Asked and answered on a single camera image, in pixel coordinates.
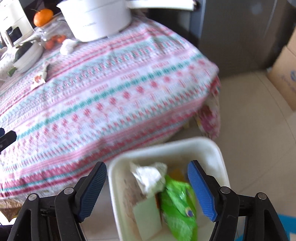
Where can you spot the white paper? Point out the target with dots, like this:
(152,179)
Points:
(151,179)

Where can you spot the cream air fryer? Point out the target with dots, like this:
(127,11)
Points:
(13,15)

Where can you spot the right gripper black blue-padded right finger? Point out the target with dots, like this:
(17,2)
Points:
(224,207)

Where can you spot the glass teapot with tomatoes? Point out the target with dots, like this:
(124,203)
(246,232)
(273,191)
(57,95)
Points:
(54,32)

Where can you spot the patterned striped tablecloth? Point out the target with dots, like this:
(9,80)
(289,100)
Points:
(142,65)

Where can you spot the small crumpled white tissue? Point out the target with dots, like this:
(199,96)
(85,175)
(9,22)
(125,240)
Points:
(68,46)

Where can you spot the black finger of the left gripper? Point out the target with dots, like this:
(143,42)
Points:
(6,139)

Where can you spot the grey refrigerator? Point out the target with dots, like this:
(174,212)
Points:
(238,36)

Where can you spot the white stacked bowls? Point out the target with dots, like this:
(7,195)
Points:
(29,58)

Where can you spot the small torn wrapper scrap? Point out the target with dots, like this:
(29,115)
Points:
(42,77)

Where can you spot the white red snack box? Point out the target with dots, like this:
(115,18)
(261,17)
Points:
(148,218)

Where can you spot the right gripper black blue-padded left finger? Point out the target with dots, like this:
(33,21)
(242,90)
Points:
(59,217)

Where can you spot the white electric cooking pot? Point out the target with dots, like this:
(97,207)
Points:
(90,20)

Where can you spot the yellow snack wrapper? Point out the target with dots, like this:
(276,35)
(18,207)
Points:
(177,174)

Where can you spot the white plastic trash bin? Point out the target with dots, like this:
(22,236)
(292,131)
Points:
(125,191)

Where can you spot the dark green squash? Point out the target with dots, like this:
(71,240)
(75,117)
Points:
(22,49)

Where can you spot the orange tangerine fruit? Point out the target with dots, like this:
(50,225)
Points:
(42,17)

